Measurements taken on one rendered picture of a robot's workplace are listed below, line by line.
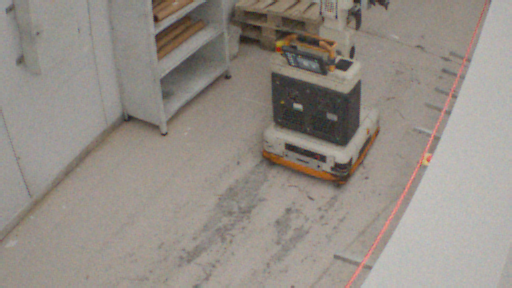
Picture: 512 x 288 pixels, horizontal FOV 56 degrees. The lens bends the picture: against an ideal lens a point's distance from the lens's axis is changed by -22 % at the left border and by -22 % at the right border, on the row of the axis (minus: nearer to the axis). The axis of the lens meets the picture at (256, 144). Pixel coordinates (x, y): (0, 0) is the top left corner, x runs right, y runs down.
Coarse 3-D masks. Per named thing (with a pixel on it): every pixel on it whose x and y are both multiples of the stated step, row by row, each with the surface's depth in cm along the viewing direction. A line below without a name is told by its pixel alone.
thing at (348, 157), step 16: (368, 112) 405; (272, 128) 395; (288, 128) 395; (368, 128) 394; (272, 144) 395; (304, 144) 383; (320, 144) 380; (336, 144) 379; (352, 144) 379; (368, 144) 405; (272, 160) 403; (288, 160) 396; (304, 160) 388; (336, 160) 373; (352, 160) 380; (320, 176) 387; (336, 176) 380
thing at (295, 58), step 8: (288, 48) 344; (288, 56) 349; (296, 56) 345; (304, 56) 340; (312, 56) 337; (320, 56) 335; (328, 56) 342; (288, 64) 357; (296, 64) 353; (304, 64) 349; (312, 64) 344; (320, 64) 339; (328, 64) 342; (320, 72) 348
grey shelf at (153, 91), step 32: (128, 0) 380; (224, 0) 453; (128, 32) 399; (224, 32) 471; (128, 64) 419; (160, 64) 426; (192, 64) 496; (224, 64) 492; (128, 96) 441; (160, 96) 422; (192, 96) 460
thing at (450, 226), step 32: (480, 64) 39; (480, 96) 35; (448, 128) 32; (480, 128) 32; (448, 160) 30; (480, 160) 30; (416, 192) 28; (448, 192) 28; (480, 192) 28; (416, 224) 27; (448, 224) 26; (480, 224) 26; (384, 256) 25; (416, 256) 25; (448, 256) 25; (480, 256) 24
